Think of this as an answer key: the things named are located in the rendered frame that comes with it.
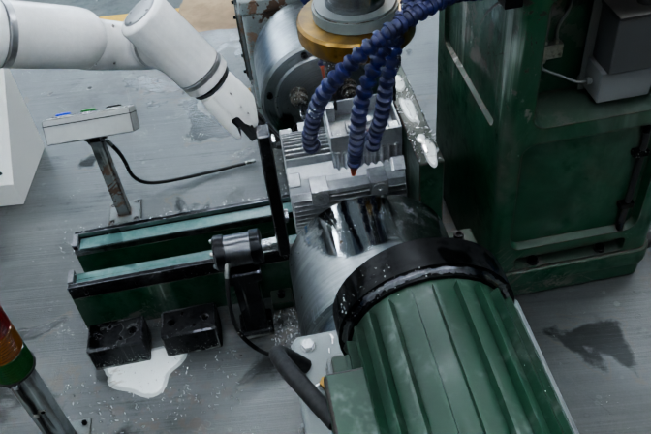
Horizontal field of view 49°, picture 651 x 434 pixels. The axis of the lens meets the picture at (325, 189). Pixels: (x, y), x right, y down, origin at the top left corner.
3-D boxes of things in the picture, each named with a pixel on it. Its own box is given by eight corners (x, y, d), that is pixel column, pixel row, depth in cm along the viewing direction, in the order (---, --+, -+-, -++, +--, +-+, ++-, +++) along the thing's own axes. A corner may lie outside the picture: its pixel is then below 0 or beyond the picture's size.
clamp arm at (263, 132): (293, 241, 121) (272, 122, 104) (294, 254, 119) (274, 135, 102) (272, 245, 121) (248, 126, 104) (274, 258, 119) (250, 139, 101)
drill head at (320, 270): (429, 250, 128) (431, 142, 111) (511, 468, 98) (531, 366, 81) (291, 276, 126) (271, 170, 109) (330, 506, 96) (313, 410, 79)
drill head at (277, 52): (356, 54, 176) (350, -42, 159) (390, 146, 149) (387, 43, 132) (256, 71, 174) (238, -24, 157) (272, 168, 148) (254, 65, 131)
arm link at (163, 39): (167, 88, 118) (199, 87, 112) (107, 34, 110) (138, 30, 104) (192, 49, 121) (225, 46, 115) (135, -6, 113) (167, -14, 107)
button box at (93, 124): (139, 128, 147) (135, 103, 146) (134, 131, 140) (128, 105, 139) (56, 142, 146) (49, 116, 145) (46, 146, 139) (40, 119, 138)
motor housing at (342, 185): (387, 170, 143) (384, 93, 130) (409, 238, 129) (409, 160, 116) (288, 187, 142) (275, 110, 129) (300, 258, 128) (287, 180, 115)
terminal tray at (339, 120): (389, 123, 130) (388, 90, 125) (403, 160, 122) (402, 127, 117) (324, 134, 129) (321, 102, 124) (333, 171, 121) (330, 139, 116)
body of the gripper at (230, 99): (188, 72, 122) (230, 111, 129) (189, 107, 115) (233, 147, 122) (221, 46, 120) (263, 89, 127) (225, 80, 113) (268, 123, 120)
